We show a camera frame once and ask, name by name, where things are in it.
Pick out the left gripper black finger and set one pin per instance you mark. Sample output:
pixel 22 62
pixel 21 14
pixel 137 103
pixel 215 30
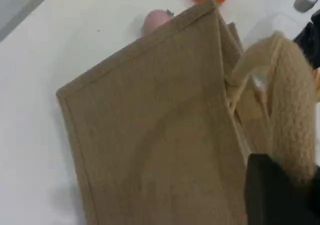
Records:
pixel 272 200
pixel 316 202

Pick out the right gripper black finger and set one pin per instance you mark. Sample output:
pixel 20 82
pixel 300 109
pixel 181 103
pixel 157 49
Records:
pixel 311 42

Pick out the long striped bread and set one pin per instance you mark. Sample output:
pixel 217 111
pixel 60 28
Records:
pixel 317 78

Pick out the brown burlap bag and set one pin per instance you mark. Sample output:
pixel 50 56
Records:
pixel 162 122

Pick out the pink toy tomato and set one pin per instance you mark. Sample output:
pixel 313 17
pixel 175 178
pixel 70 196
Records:
pixel 155 20

